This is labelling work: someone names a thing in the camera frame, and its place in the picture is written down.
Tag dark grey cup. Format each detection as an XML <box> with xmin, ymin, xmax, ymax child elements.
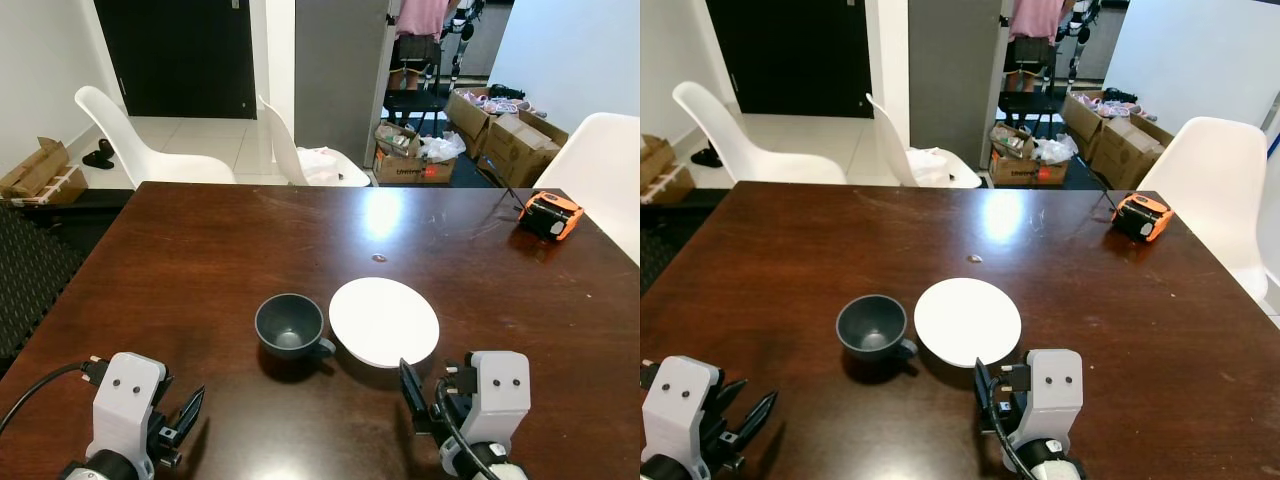
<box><xmin>836</xmin><ymin>294</ymin><xmax>918</xmax><ymax>362</ymax></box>
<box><xmin>254</xmin><ymin>293</ymin><xmax>336</xmax><ymax>362</ymax></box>

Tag white round plate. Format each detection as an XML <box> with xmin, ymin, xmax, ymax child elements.
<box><xmin>913</xmin><ymin>277</ymin><xmax>1023</xmax><ymax>369</ymax></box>
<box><xmin>329</xmin><ymin>277</ymin><xmax>441</xmax><ymax>369</ymax></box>

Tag black floor mat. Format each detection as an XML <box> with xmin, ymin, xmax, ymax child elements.
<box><xmin>0</xmin><ymin>205</ymin><xmax>89</xmax><ymax>361</ymax></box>
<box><xmin>640</xmin><ymin>205</ymin><xmax>691</xmax><ymax>296</ymax></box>

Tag cardboard box with red print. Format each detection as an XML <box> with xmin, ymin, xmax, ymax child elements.
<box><xmin>373</xmin><ymin>122</ymin><xmax>457</xmax><ymax>187</ymax></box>
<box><xmin>988</xmin><ymin>122</ymin><xmax>1069</xmax><ymax>188</ymax></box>

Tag white plastic chair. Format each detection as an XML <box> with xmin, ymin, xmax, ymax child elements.
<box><xmin>672</xmin><ymin>81</ymin><xmax>849</xmax><ymax>186</ymax></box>
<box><xmin>1137</xmin><ymin>117</ymin><xmax>1271</xmax><ymax>301</ymax></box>
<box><xmin>75</xmin><ymin>85</ymin><xmax>237</xmax><ymax>187</ymax></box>
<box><xmin>866</xmin><ymin>93</ymin><xmax>983</xmax><ymax>189</ymax></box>
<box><xmin>257</xmin><ymin>95</ymin><xmax>372</xmax><ymax>188</ymax></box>
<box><xmin>533</xmin><ymin>112</ymin><xmax>641</xmax><ymax>266</ymax></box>

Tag orange black tape measure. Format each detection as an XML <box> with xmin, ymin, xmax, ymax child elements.
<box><xmin>517</xmin><ymin>190</ymin><xmax>584</xmax><ymax>243</ymax></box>
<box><xmin>1112</xmin><ymin>192</ymin><xmax>1173</xmax><ymax>244</ymax></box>

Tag crumpled white plastic bag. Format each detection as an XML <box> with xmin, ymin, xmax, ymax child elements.
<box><xmin>420</xmin><ymin>130</ymin><xmax>468</xmax><ymax>163</ymax></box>
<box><xmin>1032</xmin><ymin>133</ymin><xmax>1079</xmax><ymax>164</ymax></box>

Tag plain closed cardboard box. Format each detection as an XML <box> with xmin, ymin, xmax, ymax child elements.
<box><xmin>483</xmin><ymin>112</ymin><xmax>570</xmax><ymax>189</ymax></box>
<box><xmin>1092</xmin><ymin>115</ymin><xmax>1176</xmax><ymax>191</ymax></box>

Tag open cardboard box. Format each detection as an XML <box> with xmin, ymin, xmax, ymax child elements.
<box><xmin>445</xmin><ymin>88</ymin><xmax>521</xmax><ymax>151</ymax></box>
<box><xmin>1060</xmin><ymin>90</ymin><xmax>1131</xmax><ymax>151</ymax></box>

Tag black stool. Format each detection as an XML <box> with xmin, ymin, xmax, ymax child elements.
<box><xmin>383</xmin><ymin>88</ymin><xmax>448</xmax><ymax>136</ymax></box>
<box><xmin>998</xmin><ymin>88</ymin><xmax>1063</xmax><ymax>136</ymax></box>

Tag pink patterned shoes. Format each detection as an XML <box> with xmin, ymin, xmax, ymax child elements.
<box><xmin>1078</xmin><ymin>90</ymin><xmax>1146</xmax><ymax>119</ymax></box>
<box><xmin>470</xmin><ymin>88</ymin><xmax>533</xmax><ymax>117</ymax></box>

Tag black door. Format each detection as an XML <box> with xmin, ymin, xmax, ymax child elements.
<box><xmin>706</xmin><ymin>0</ymin><xmax>874</xmax><ymax>116</ymax></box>
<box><xmin>95</xmin><ymin>0</ymin><xmax>258</xmax><ymax>119</ymax></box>

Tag background humanoid robot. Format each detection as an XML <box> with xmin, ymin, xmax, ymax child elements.
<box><xmin>1055</xmin><ymin>0</ymin><xmax>1101</xmax><ymax>86</ymax></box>
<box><xmin>440</xmin><ymin>0</ymin><xmax>488</xmax><ymax>86</ymax></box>

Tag person in pink shirt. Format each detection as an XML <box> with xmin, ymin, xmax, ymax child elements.
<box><xmin>388</xmin><ymin>0</ymin><xmax>463</xmax><ymax>93</ymax></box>
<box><xmin>1003</xmin><ymin>0</ymin><xmax>1076</xmax><ymax>93</ymax></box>

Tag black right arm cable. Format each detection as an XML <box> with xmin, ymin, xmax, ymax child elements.
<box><xmin>988</xmin><ymin>400</ymin><xmax>1031</xmax><ymax>480</ymax></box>
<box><xmin>435</xmin><ymin>375</ymin><xmax>486</xmax><ymax>480</ymax></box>

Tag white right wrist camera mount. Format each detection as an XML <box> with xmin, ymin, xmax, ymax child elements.
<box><xmin>442</xmin><ymin>350</ymin><xmax>532</xmax><ymax>476</ymax></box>
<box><xmin>1010</xmin><ymin>348</ymin><xmax>1084</xmax><ymax>451</ymax></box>

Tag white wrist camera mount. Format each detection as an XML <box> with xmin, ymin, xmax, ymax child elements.
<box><xmin>442</xmin><ymin>350</ymin><xmax>532</xmax><ymax>476</ymax></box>
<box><xmin>642</xmin><ymin>355</ymin><xmax>723</xmax><ymax>471</ymax></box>
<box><xmin>1010</xmin><ymin>348</ymin><xmax>1084</xmax><ymax>451</ymax></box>
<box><xmin>90</xmin><ymin>352</ymin><xmax>168</xmax><ymax>463</ymax></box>

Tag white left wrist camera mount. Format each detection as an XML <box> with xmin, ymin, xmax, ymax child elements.
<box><xmin>642</xmin><ymin>355</ymin><xmax>723</xmax><ymax>471</ymax></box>
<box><xmin>90</xmin><ymin>352</ymin><xmax>168</xmax><ymax>463</ymax></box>

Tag thin black cable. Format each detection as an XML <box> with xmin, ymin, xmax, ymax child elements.
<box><xmin>488</xmin><ymin>165</ymin><xmax>526</xmax><ymax>213</ymax></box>
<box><xmin>1085</xmin><ymin>160</ymin><xmax>1121</xmax><ymax>213</ymax></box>

